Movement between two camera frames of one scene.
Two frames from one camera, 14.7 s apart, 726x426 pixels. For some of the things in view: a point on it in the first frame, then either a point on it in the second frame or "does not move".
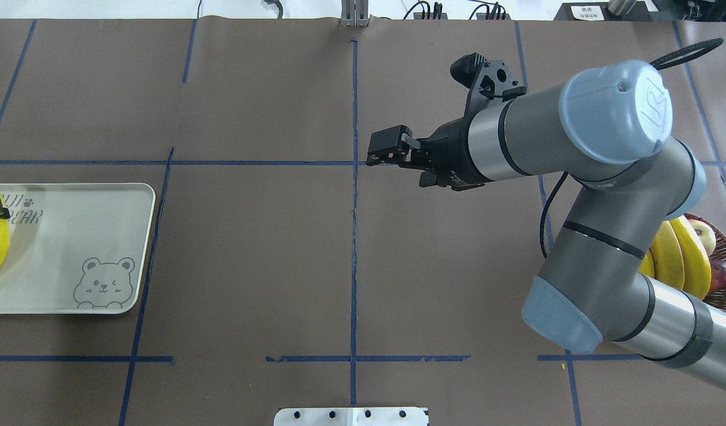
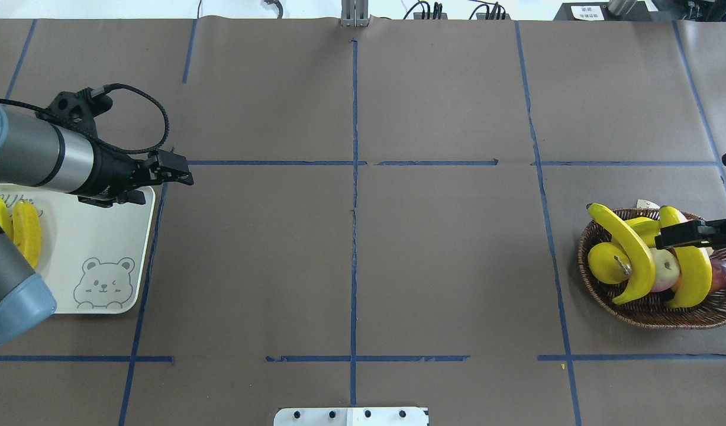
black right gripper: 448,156 → 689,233
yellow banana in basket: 697,264 does not move
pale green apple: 706,234 → 668,270
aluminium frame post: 354,13 does not move
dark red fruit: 723,274 does not move
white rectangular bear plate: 74,248 does not move
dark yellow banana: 667,253 → 27,230
